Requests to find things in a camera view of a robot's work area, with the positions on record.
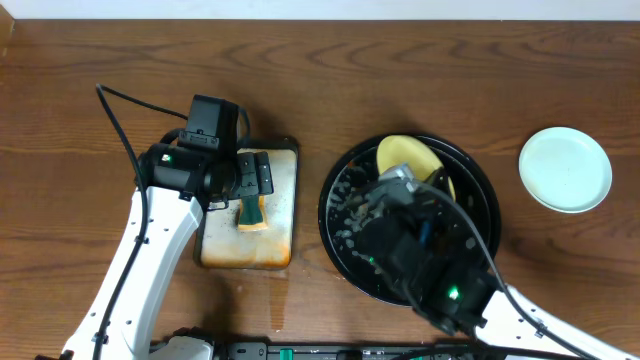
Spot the green yellow sponge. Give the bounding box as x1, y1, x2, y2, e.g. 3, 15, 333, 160
237, 195, 268, 231

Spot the pale yellow plate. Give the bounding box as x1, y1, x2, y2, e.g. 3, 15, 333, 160
376, 135, 456, 200

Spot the rectangular black soap tray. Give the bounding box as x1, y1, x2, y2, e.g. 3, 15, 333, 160
194, 139, 298, 270

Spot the black rail at table edge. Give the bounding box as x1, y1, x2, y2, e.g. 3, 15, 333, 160
149, 341, 591, 360

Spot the round black tray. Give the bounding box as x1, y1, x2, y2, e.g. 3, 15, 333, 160
318, 133, 501, 307

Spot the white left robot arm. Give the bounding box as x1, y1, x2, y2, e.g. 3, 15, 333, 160
60, 143, 273, 360

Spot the mint green plate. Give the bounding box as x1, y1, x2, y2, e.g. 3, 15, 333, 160
518, 127, 613, 214

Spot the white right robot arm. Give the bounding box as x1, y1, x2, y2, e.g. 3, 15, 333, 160
348, 178, 629, 359

